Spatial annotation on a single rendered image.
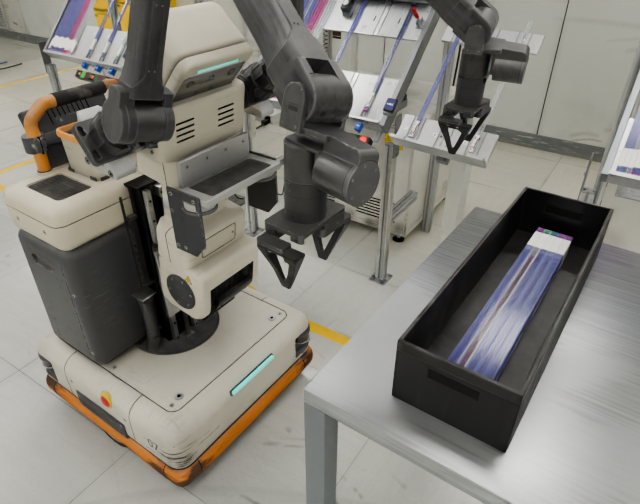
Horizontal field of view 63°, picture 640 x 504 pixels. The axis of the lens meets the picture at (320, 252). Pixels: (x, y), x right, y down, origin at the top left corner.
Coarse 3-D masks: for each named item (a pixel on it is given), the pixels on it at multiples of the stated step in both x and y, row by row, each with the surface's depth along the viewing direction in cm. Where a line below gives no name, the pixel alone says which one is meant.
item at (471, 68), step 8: (464, 56) 103; (472, 56) 102; (480, 56) 101; (488, 56) 102; (464, 64) 103; (472, 64) 102; (480, 64) 102; (488, 64) 103; (464, 72) 104; (472, 72) 103; (480, 72) 103
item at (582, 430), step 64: (448, 256) 109; (384, 320) 92; (576, 320) 92; (320, 384) 80; (384, 384) 80; (576, 384) 80; (320, 448) 84; (448, 448) 70; (512, 448) 70; (576, 448) 70
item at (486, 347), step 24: (552, 240) 105; (528, 264) 98; (552, 264) 98; (504, 288) 92; (528, 288) 92; (480, 312) 87; (504, 312) 87; (528, 312) 87; (480, 336) 82; (504, 336) 82; (456, 360) 78; (480, 360) 78; (504, 360) 78
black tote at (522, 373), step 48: (528, 192) 110; (528, 240) 111; (576, 240) 109; (480, 288) 98; (576, 288) 83; (432, 336) 84; (528, 336) 87; (432, 384) 72; (480, 384) 67; (528, 384) 65; (480, 432) 70
